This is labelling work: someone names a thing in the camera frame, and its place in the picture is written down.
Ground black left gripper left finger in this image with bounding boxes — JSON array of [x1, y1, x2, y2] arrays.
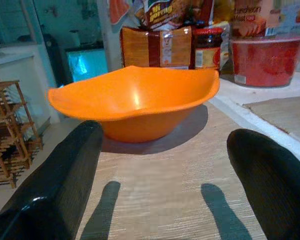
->
[[0, 120, 105, 240]]

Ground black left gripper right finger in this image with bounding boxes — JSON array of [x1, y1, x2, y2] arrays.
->
[[226, 128, 300, 240]]

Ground beige woven placemat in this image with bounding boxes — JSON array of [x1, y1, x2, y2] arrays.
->
[[242, 95, 300, 144]]

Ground wooden slatted shoe rack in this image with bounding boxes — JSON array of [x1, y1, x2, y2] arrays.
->
[[0, 79, 44, 189]]

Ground white cabinet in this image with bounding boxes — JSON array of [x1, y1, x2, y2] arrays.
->
[[0, 44, 61, 136]]

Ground red instant noodle cup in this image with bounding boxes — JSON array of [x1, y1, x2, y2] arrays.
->
[[229, 33, 300, 88]]

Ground orange plastic bowl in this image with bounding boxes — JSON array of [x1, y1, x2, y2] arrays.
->
[[47, 65, 221, 144]]

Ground red lidded sauce jar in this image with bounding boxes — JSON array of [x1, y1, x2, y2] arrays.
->
[[192, 26, 224, 71]]

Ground luncheon meat package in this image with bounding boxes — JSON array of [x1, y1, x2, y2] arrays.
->
[[229, 0, 275, 38]]

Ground mi goreng noodle packet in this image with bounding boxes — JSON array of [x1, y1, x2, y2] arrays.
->
[[133, 0, 215, 31]]

